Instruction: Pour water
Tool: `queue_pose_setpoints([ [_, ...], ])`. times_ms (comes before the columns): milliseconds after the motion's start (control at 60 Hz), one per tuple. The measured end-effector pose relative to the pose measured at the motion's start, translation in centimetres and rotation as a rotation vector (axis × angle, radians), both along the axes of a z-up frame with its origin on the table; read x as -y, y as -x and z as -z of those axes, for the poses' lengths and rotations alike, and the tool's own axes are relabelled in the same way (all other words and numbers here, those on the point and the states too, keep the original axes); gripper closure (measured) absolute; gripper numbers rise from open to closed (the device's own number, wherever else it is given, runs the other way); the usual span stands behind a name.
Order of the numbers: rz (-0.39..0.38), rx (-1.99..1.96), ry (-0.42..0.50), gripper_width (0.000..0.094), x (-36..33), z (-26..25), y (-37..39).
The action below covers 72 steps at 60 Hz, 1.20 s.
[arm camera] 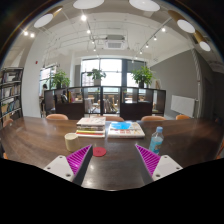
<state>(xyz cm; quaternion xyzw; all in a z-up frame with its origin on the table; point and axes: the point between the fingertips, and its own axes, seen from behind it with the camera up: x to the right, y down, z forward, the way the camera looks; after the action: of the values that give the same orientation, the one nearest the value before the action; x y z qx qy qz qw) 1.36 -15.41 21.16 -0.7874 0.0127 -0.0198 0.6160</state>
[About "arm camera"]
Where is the right potted green plant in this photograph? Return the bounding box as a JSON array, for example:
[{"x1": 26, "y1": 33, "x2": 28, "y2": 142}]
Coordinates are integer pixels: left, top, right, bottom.
[{"x1": 131, "y1": 66, "x2": 154, "y2": 88}]

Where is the cream ceramic cup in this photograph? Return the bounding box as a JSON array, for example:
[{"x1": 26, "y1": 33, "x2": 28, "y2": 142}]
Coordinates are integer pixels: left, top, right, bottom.
[{"x1": 64, "y1": 133, "x2": 80, "y2": 152}]

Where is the orange chair far right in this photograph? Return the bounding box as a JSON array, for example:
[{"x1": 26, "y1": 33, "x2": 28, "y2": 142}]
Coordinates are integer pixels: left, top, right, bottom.
[{"x1": 176, "y1": 115, "x2": 190, "y2": 120}]

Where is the ceiling air conditioner unit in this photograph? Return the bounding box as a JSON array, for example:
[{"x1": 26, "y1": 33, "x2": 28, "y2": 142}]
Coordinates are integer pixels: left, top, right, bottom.
[{"x1": 104, "y1": 35, "x2": 126, "y2": 50}]

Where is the middle potted green plant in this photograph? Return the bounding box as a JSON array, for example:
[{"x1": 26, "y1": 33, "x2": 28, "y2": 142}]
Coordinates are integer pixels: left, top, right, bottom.
[{"x1": 87, "y1": 69, "x2": 106, "y2": 86}]

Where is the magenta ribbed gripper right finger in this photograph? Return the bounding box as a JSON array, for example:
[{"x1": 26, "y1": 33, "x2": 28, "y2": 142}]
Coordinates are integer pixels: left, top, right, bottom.
[{"x1": 135, "y1": 145, "x2": 182, "y2": 185}]

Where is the blue and white book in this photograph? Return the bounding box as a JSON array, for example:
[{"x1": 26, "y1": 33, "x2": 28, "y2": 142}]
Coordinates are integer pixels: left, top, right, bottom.
[{"x1": 108, "y1": 121, "x2": 145, "y2": 138}]

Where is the clear plastic water bottle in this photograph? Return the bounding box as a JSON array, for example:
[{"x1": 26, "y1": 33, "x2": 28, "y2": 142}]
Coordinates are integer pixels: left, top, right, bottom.
[{"x1": 149, "y1": 126, "x2": 164, "y2": 154}]

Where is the orange chair back right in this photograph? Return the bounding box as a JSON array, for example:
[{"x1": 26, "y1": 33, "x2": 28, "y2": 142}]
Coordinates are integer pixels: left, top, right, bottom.
[{"x1": 141, "y1": 116, "x2": 166, "y2": 121}]

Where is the stack of books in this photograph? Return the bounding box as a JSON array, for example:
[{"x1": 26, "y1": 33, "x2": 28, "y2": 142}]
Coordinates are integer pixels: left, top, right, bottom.
[{"x1": 76, "y1": 117, "x2": 106, "y2": 138}]

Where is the orange chair back left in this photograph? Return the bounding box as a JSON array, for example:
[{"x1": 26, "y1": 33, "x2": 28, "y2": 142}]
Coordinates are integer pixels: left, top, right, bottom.
[{"x1": 46, "y1": 114, "x2": 69, "y2": 120}]

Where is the orange chair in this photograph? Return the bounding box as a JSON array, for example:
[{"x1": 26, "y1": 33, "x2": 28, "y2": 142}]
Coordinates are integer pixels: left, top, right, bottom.
[
  {"x1": 3, "y1": 118, "x2": 13, "y2": 128},
  {"x1": 141, "y1": 116, "x2": 166, "y2": 121},
  {"x1": 46, "y1": 114, "x2": 69, "y2": 120},
  {"x1": 176, "y1": 115, "x2": 190, "y2": 120}
]

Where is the left potted green plant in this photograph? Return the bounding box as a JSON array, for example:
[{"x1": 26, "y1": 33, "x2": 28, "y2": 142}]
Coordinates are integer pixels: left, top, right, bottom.
[{"x1": 51, "y1": 70, "x2": 70, "y2": 89}]

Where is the black shelf room divider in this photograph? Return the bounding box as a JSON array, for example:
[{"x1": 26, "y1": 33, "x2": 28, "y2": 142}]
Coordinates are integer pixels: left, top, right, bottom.
[{"x1": 44, "y1": 86, "x2": 166, "y2": 120}]

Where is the tall bookshelf with books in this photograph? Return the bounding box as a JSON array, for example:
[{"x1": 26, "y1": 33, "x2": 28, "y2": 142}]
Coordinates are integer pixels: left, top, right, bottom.
[{"x1": 0, "y1": 67, "x2": 23, "y2": 127}]

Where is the orange chair far left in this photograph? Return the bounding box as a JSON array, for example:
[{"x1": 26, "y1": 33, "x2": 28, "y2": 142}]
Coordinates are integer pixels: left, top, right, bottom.
[{"x1": 3, "y1": 118, "x2": 13, "y2": 128}]

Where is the red round coaster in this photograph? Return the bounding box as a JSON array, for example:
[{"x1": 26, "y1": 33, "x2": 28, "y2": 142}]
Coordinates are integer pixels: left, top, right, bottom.
[{"x1": 93, "y1": 147, "x2": 106, "y2": 157}]

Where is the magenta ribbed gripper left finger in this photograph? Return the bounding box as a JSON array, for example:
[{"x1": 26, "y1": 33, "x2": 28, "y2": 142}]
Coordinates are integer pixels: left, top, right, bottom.
[{"x1": 44, "y1": 145, "x2": 93, "y2": 186}]

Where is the white whiteboard on wall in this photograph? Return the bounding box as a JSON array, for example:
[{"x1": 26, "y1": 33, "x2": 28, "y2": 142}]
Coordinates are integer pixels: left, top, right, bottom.
[{"x1": 171, "y1": 95, "x2": 195, "y2": 117}]

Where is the potted green plant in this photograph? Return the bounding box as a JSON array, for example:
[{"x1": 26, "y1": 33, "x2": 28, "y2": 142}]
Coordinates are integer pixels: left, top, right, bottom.
[
  {"x1": 87, "y1": 69, "x2": 106, "y2": 86},
  {"x1": 131, "y1": 66, "x2": 154, "y2": 88},
  {"x1": 51, "y1": 70, "x2": 70, "y2": 89}
]

